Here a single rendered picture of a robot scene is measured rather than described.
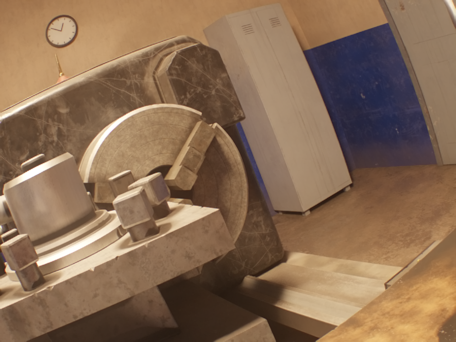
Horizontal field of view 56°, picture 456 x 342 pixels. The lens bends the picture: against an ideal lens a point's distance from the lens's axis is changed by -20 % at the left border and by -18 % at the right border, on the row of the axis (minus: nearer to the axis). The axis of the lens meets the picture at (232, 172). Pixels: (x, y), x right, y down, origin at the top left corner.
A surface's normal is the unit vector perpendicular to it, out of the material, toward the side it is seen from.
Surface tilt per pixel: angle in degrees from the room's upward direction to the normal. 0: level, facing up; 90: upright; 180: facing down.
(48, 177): 90
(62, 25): 90
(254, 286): 48
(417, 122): 90
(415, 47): 90
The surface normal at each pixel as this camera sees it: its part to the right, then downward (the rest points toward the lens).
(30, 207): 0.02, 0.14
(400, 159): -0.83, 0.39
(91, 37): 0.43, -0.03
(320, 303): -0.86, -0.32
